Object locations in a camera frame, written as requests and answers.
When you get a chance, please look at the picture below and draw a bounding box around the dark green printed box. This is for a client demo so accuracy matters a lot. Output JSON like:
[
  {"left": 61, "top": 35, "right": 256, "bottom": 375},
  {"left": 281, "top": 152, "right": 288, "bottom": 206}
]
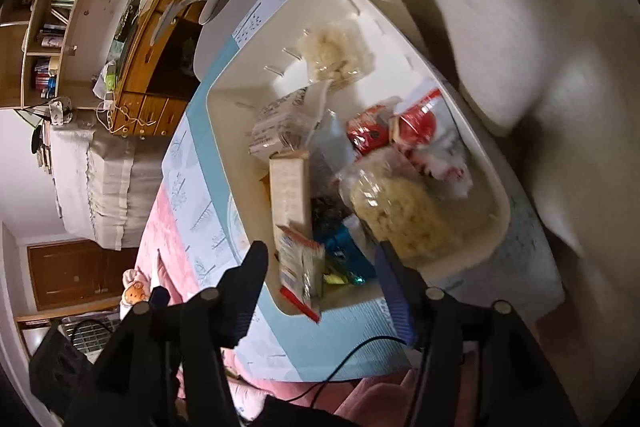
[{"left": 117, "top": 0, "right": 151, "bottom": 45}]

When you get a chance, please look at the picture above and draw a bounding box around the white charger cable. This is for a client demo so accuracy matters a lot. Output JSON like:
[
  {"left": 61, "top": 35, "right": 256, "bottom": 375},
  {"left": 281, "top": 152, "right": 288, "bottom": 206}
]
[{"left": 95, "top": 99, "right": 156, "bottom": 138}]

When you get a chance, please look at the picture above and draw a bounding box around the cartoon printed blanket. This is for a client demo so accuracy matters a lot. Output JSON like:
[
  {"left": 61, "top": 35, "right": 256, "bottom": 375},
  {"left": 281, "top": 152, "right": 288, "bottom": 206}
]
[{"left": 120, "top": 269, "right": 153, "bottom": 308}]

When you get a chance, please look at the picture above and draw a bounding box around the dark speckled snack packet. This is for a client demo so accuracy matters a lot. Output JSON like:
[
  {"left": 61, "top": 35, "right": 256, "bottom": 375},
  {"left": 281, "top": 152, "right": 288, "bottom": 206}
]
[{"left": 310, "top": 167, "right": 356, "bottom": 233}]

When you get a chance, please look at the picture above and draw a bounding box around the wooden door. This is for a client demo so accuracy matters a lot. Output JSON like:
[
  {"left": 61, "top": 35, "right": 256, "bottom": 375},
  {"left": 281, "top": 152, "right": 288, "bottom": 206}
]
[{"left": 15, "top": 239, "right": 141, "bottom": 323}]

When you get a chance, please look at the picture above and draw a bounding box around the silver laptop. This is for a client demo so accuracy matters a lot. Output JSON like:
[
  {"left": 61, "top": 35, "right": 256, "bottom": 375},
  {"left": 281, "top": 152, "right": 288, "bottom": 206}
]
[{"left": 57, "top": 314, "right": 123, "bottom": 365}]

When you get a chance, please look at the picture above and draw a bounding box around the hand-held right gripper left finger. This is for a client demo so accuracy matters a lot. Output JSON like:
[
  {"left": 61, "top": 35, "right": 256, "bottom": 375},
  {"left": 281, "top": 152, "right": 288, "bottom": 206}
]
[{"left": 65, "top": 241, "right": 271, "bottom": 427}]

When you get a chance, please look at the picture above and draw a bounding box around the black cable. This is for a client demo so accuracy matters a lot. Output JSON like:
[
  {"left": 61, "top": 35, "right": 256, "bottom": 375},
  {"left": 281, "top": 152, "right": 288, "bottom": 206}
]
[{"left": 300, "top": 334, "right": 416, "bottom": 408}]

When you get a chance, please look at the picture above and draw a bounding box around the long beige wafer packet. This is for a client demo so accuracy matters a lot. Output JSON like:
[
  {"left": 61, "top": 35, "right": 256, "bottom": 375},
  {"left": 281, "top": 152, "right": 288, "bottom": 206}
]
[{"left": 268, "top": 149, "right": 315, "bottom": 243}]

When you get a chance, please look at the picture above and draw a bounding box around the green snack packet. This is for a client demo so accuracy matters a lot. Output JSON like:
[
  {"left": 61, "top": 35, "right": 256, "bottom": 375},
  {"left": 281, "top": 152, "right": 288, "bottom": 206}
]
[{"left": 322, "top": 269, "right": 351, "bottom": 290}]

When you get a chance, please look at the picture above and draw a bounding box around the wooden bookshelf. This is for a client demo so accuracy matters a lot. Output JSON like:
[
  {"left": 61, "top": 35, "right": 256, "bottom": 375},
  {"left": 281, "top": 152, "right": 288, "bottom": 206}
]
[{"left": 0, "top": 0, "right": 151, "bottom": 110}]

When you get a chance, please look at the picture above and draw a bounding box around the pink blanket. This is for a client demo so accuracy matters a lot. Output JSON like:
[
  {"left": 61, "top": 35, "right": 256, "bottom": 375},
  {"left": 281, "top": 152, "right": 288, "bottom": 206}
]
[{"left": 135, "top": 184, "right": 501, "bottom": 427}]

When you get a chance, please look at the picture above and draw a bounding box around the light blue packet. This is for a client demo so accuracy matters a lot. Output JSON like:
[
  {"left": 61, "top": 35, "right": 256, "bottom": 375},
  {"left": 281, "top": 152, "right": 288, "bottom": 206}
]
[{"left": 248, "top": 84, "right": 358, "bottom": 178}]

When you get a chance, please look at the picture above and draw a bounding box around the blue foil snack packet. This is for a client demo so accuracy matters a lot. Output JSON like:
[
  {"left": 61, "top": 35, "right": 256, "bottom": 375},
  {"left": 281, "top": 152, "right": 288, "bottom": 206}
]
[{"left": 320, "top": 227, "right": 378, "bottom": 288}]

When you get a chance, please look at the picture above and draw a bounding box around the small red snack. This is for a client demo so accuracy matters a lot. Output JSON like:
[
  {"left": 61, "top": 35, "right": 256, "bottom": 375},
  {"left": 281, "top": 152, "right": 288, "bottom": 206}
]
[{"left": 389, "top": 88, "right": 443, "bottom": 148}]

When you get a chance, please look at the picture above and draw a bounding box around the clear bag of yellow puffs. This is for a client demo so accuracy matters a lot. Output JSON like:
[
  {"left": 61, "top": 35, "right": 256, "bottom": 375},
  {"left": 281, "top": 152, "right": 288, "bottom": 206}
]
[
  {"left": 340, "top": 154, "right": 468, "bottom": 265},
  {"left": 296, "top": 18, "right": 376, "bottom": 90}
]

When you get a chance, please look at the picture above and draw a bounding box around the floral cloth bag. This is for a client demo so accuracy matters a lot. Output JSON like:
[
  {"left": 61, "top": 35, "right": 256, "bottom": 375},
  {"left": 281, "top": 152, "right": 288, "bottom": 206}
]
[{"left": 47, "top": 96, "right": 76, "bottom": 128}]

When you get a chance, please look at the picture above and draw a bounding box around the wooden desk with drawers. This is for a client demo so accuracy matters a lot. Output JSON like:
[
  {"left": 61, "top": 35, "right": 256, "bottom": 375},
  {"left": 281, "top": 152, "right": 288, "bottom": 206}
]
[{"left": 107, "top": 0, "right": 211, "bottom": 140}]

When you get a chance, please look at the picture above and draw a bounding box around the white plastic bin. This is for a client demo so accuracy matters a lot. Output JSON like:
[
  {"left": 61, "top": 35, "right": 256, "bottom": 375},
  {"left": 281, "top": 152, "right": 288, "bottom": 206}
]
[{"left": 194, "top": 0, "right": 512, "bottom": 318}]

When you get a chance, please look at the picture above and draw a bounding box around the white packet with red edges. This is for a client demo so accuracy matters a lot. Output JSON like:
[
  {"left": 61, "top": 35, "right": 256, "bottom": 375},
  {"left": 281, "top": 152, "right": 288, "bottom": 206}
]
[{"left": 275, "top": 224, "right": 327, "bottom": 323}]

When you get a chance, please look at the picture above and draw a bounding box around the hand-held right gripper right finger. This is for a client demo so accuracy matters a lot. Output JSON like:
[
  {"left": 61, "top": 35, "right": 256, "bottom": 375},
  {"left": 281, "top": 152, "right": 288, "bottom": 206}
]
[{"left": 375, "top": 241, "right": 581, "bottom": 427}]

